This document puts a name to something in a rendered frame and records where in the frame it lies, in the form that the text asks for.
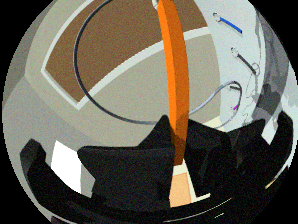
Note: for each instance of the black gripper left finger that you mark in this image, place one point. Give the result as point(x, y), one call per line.
point(151, 160)

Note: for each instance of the orange-brown handle with grey loop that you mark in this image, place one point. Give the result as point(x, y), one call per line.
point(178, 75)

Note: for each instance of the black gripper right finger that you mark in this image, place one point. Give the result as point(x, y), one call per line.
point(209, 151)

